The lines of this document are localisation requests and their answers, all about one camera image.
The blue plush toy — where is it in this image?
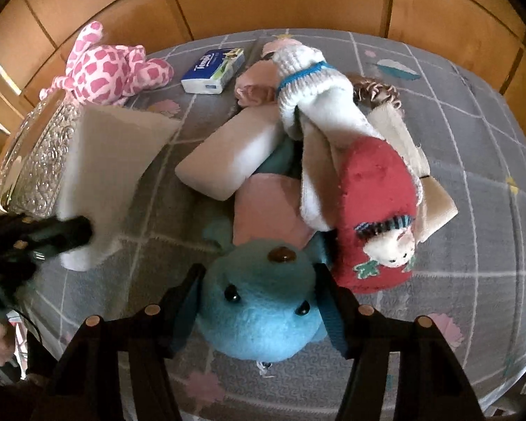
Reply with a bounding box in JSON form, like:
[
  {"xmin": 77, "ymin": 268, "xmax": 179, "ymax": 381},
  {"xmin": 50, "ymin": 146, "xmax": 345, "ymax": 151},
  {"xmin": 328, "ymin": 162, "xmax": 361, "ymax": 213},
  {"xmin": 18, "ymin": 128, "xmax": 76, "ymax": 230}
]
[{"xmin": 196, "ymin": 219, "xmax": 327, "ymax": 364}]

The white foam sponge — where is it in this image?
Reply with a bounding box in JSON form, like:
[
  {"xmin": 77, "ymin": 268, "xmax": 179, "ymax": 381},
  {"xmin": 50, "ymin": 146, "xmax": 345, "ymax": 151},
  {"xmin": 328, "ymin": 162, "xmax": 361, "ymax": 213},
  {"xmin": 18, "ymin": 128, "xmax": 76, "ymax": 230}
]
[{"xmin": 56, "ymin": 105, "xmax": 180, "ymax": 272}]

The pink cloth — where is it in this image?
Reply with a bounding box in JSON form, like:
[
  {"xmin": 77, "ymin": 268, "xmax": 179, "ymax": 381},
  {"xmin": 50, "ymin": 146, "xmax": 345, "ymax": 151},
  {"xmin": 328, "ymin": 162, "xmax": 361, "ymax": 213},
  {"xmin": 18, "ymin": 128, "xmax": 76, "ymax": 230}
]
[{"xmin": 232, "ymin": 173, "xmax": 315, "ymax": 249}]

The cream foam block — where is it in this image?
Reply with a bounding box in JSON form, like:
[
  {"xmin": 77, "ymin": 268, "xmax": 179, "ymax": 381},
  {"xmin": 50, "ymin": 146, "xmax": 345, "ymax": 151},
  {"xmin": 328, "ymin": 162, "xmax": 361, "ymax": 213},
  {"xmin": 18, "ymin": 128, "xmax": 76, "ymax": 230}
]
[{"xmin": 175, "ymin": 103, "xmax": 285, "ymax": 201}]

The pink sock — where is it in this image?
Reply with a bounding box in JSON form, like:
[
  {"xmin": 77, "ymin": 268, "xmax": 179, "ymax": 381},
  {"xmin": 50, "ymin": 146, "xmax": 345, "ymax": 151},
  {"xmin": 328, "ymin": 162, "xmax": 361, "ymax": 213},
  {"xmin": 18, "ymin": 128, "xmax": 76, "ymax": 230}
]
[{"xmin": 234, "ymin": 38, "xmax": 301, "ymax": 107}]

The grey patterned bed sheet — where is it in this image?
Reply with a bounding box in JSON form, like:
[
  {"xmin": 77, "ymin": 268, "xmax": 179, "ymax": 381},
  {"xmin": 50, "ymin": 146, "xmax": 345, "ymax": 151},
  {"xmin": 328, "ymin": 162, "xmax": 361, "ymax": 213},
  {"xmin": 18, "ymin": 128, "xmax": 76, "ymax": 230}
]
[{"xmin": 25, "ymin": 29, "xmax": 526, "ymax": 420}]

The pink spotted plush giraffe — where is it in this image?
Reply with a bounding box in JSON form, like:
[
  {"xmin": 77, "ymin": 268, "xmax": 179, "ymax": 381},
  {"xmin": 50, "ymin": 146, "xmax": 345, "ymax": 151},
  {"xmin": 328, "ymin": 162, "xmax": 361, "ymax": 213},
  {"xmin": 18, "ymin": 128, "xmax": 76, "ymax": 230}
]
[{"xmin": 39, "ymin": 21, "xmax": 174, "ymax": 106}]

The brown patterned sock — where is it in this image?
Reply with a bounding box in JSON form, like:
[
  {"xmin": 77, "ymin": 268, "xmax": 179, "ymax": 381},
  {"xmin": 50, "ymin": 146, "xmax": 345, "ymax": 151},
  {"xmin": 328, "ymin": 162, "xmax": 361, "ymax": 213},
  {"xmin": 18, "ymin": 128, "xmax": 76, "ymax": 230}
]
[{"xmin": 349, "ymin": 74, "xmax": 402, "ymax": 110}]

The blue tissue pack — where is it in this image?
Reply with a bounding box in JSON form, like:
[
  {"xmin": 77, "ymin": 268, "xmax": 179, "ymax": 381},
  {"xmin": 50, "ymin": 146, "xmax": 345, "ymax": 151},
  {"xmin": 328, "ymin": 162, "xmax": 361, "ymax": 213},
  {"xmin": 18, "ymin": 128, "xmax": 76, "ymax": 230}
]
[{"xmin": 180, "ymin": 48, "xmax": 245, "ymax": 95}]

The wooden headboard wall panel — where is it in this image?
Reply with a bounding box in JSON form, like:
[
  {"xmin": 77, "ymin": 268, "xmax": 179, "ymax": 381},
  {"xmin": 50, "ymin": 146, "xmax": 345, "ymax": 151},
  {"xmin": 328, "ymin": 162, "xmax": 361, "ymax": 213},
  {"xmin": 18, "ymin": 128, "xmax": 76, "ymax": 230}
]
[{"xmin": 0, "ymin": 0, "xmax": 526, "ymax": 135}]

